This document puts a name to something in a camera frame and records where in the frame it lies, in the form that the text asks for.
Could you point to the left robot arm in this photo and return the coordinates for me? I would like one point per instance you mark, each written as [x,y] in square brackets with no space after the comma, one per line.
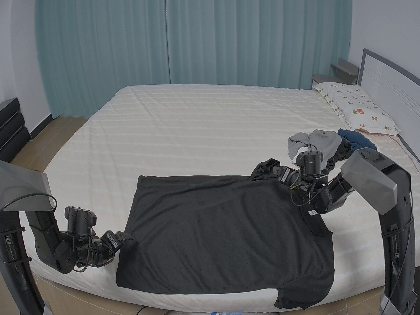
[46,235]

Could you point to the grey garment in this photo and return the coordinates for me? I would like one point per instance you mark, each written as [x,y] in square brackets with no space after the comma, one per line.
[323,141]

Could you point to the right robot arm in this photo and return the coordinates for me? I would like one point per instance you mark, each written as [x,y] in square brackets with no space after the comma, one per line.
[370,176]

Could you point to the black chest of drawers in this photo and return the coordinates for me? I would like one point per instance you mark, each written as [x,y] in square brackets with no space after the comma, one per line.
[11,126]

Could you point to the blue-green curtain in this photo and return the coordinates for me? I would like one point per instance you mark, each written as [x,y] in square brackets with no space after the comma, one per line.
[256,31]
[98,44]

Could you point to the bed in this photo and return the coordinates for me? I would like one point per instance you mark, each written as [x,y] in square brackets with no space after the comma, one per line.
[197,126]

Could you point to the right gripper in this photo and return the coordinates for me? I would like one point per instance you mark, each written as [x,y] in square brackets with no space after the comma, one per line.
[288,175]

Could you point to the grey bedside table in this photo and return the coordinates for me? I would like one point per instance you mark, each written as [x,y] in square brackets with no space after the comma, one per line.
[341,72]

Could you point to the dark blue garment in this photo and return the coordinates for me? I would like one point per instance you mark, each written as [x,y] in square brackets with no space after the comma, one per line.
[357,139]

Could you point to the black T-shirt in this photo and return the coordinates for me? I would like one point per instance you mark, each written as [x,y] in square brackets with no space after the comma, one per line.
[213,225]

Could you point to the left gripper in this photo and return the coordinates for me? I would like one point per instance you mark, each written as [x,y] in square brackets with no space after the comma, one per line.
[114,240]

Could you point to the white printed pillow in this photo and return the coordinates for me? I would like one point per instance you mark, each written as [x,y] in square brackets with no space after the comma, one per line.
[357,107]

